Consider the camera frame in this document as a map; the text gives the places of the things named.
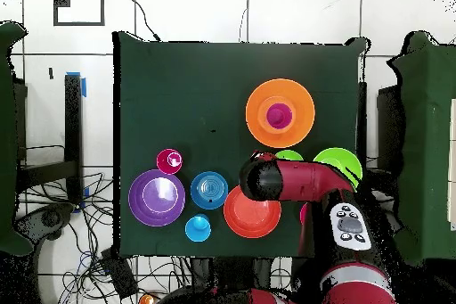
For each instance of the small green bowl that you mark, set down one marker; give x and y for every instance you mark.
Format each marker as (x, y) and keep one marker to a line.
(288, 156)

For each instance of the purple cup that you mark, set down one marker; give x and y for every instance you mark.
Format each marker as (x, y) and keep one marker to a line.
(279, 116)

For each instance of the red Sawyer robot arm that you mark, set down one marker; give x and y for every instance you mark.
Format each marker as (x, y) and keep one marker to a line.
(310, 182)

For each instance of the blue bowl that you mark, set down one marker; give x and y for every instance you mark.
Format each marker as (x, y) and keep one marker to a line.
(209, 190)

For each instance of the red bowl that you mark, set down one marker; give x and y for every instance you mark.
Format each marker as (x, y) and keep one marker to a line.
(249, 218)

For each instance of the pink bowl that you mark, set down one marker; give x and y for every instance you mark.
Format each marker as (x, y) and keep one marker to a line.
(303, 213)

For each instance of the large orange bowl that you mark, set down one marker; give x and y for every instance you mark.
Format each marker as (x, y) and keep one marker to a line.
(299, 97)

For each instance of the large green bowl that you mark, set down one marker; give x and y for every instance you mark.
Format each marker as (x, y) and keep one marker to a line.
(338, 161)

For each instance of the pink cup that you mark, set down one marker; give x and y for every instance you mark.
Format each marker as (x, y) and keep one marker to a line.
(169, 161)

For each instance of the blue cup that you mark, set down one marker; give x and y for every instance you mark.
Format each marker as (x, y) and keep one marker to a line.
(197, 227)

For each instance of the dark green tablecloth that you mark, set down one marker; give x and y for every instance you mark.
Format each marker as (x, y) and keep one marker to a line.
(178, 86)

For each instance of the purple bowl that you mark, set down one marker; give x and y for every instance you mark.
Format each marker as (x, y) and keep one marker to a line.
(156, 197)

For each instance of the green clothed side table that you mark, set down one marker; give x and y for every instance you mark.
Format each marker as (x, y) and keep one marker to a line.
(427, 140)
(7, 140)

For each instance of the small orange object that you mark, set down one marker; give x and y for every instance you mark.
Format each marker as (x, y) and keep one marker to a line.
(146, 300)

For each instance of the blue tape strip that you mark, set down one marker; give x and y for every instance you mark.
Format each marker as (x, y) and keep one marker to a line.
(84, 87)

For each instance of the black metal stand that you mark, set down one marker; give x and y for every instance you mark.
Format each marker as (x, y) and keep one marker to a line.
(73, 122)

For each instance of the grey chair base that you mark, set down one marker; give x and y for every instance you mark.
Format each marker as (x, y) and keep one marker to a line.
(50, 218)

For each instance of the small black floor object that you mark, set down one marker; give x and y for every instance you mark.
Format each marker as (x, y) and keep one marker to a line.
(51, 73)

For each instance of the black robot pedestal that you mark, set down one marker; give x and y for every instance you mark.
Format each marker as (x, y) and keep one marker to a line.
(231, 272)

